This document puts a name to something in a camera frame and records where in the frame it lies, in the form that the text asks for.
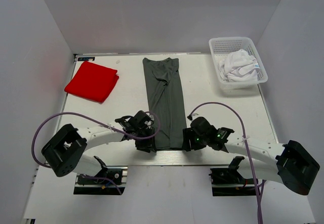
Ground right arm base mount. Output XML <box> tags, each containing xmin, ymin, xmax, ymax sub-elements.
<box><xmin>209</xmin><ymin>156</ymin><xmax>256</xmax><ymax>197</ymax></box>

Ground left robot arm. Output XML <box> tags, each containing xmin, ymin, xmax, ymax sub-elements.
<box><xmin>41</xmin><ymin>110</ymin><xmax>160</xmax><ymax>183</ymax></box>

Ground blue label sticker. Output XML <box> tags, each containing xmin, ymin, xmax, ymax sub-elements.
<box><xmin>77</xmin><ymin>57</ymin><xmax>95</xmax><ymax>62</ymax></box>

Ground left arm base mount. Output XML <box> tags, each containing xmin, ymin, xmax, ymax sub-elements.
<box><xmin>73</xmin><ymin>156</ymin><xmax>128</xmax><ymax>196</ymax></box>

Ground white plastic perforated basket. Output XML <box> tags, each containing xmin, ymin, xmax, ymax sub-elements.
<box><xmin>209</xmin><ymin>37</ymin><xmax>268</xmax><ymax>91</ymax></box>

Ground folded red t-shirt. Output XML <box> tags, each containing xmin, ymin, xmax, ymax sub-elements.
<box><xmin>64</xmin><ymin>61</ymin><xmax>119</xmax><ymax>103</ymax></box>

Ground white t-shirt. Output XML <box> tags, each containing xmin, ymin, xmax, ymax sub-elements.
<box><xmin>219</xmin><ymin>49</ymin><xmax>260</xmax><ymax>82</ymax></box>

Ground dark green t-shirt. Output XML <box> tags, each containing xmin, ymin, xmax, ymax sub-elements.
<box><xmin>142</xmin><ymin>58</ymin><xmax>186</xmax><ymax>150</ymax></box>

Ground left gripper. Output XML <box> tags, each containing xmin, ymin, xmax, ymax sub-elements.
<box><xmin>133</xmin><ymin>126</ymin><xmax>156</xmax><ymax>153</ymax></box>

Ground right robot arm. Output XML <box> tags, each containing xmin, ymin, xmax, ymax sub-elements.
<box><xmin>183</xmin><ymin>117</ymin><xmax>320</xmax><ymax>196</ymax></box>

